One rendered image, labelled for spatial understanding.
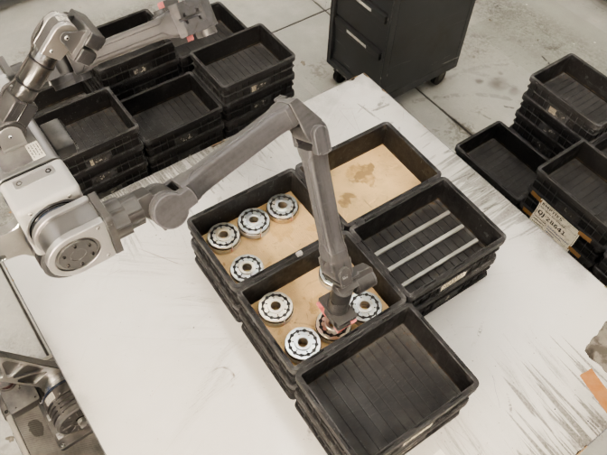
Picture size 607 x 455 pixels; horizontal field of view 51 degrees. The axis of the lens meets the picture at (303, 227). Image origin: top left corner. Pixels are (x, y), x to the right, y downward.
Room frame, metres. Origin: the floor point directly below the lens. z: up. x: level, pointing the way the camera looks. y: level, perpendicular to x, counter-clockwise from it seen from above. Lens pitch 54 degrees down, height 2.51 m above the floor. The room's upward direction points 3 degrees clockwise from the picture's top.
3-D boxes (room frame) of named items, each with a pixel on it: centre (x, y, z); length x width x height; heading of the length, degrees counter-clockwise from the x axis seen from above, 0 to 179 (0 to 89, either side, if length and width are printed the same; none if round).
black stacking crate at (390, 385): (0.66, -0.24, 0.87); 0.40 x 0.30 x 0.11; 127
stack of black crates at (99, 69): (2.40, 0.89, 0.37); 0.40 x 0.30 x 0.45; 129
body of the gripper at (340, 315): (0.85, -0.11, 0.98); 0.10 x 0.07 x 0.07; 37
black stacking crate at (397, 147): (1.38, -0.20, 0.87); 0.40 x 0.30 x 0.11; 127
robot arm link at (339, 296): (0.85, -0.12, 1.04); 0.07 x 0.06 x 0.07; 127
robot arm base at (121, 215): (0.77, 0.38, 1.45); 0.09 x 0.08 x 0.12; 39
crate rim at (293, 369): (0.90, -0.06, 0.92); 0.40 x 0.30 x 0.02; 127
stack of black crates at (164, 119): (2.09, 0.64, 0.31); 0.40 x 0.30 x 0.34; 129
